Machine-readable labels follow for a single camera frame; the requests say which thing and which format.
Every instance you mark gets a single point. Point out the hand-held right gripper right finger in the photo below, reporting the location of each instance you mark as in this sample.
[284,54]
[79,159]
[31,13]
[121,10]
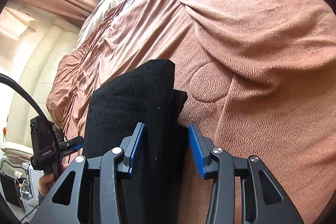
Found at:
[197,150]

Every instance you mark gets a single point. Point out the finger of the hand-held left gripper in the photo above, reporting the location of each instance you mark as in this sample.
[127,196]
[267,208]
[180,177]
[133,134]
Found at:
[71,142]
[68,153]

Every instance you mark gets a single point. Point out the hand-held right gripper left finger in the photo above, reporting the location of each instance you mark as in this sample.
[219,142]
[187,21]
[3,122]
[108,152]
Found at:
[136,150]

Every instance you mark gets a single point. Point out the black pants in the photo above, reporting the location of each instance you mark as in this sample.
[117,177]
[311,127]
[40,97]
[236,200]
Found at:
[136,92]

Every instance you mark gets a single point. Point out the person's left hand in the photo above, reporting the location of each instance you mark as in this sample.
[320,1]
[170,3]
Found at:
[46,182]

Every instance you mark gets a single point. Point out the cream padded headboard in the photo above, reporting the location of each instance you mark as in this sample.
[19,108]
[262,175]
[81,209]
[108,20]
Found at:
[34,82]

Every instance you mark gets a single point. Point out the brown fleece blanket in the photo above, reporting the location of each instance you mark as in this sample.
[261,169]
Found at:
[249,56]

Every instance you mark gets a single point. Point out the beige bed sheet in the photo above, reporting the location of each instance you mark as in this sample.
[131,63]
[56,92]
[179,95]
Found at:
[105,8]

